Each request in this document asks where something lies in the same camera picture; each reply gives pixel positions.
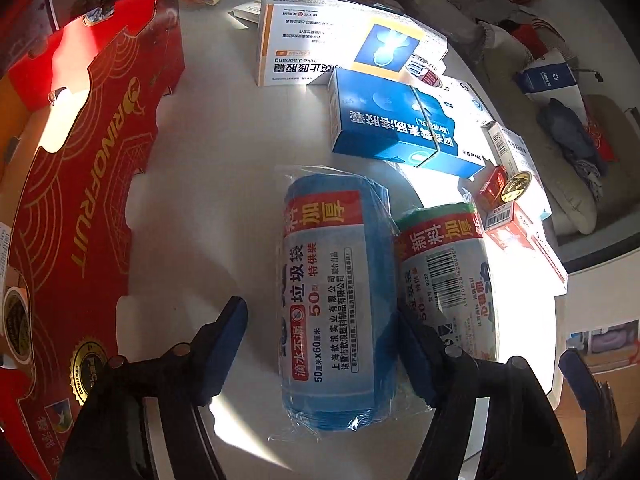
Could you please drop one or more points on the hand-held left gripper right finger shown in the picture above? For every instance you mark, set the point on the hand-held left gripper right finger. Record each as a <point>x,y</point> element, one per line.
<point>417,360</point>

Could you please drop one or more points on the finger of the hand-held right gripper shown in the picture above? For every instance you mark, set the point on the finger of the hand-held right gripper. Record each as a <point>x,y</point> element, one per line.
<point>575,375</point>

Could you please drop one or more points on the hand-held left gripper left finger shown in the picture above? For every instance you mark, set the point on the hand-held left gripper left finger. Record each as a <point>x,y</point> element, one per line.
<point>227,355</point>

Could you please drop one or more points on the blue garbage bag roll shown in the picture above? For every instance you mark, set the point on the blue garbage bag roll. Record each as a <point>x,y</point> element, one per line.
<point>340,310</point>

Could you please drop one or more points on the red cardboard box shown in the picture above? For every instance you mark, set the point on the red cardboard box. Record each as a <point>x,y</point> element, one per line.
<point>75,210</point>

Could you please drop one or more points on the white orange medicine box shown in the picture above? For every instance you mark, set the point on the white orange medicine box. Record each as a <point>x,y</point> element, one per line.
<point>300,45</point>

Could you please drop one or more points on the white box green logo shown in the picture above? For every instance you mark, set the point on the white box green logo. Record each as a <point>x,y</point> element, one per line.
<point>247,12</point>

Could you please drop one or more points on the green garbage bag roll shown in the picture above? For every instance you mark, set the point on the green garbage bag roll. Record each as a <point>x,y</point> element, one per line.
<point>450,280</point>

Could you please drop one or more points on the olive green sofa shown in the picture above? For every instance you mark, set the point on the olive green sofa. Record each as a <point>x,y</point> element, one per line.
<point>575,210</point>

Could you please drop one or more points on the small red box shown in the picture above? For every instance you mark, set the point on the small red box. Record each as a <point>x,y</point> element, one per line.
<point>492,185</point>

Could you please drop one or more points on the blue medicine box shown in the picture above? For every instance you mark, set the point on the blue medicine box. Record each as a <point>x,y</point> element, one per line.
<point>380,125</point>

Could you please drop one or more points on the dark blue clothes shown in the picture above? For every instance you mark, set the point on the dark blue clothes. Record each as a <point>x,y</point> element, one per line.
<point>570,135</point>

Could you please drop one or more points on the red patterned bag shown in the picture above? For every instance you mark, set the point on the red patterned bag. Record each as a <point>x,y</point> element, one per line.
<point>600,135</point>

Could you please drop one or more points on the blue white paper bag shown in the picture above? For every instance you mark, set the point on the blue white paper bag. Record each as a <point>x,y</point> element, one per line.
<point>547,77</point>

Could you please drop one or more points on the grey covered sofa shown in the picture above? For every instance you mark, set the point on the grey covered sofa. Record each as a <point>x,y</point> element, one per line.
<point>450,15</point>

